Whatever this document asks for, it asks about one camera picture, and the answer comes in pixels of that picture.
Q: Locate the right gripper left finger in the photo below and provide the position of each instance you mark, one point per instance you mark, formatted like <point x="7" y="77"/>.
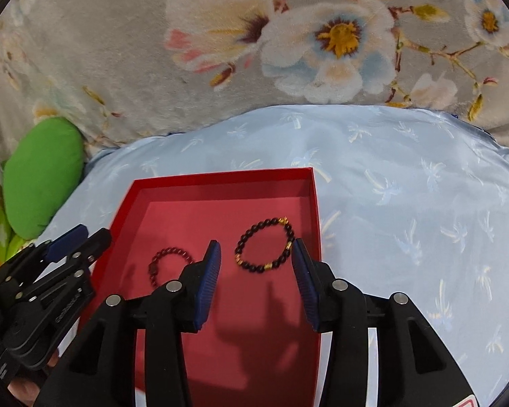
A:
<point x="199" y="280"/>

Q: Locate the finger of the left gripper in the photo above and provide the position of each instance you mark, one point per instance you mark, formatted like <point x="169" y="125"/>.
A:
<point x="27" y="265"/>
<point x="74" y="258"/>

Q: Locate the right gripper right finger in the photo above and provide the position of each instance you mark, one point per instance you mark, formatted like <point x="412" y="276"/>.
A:
<point x="313" y="279"/>

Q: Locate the person's left hand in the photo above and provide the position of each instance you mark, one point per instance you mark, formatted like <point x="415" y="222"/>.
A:
<point x="25" y="390"/>

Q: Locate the red cardboard box tray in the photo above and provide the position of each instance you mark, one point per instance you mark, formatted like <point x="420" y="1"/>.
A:
<point x="256" y="348"/>

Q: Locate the green round cushion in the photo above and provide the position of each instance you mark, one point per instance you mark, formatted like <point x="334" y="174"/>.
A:
<point x="41" y="174"/>

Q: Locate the grey floral blanket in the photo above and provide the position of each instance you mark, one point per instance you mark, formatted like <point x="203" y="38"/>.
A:
<point x="121" y="70"/>

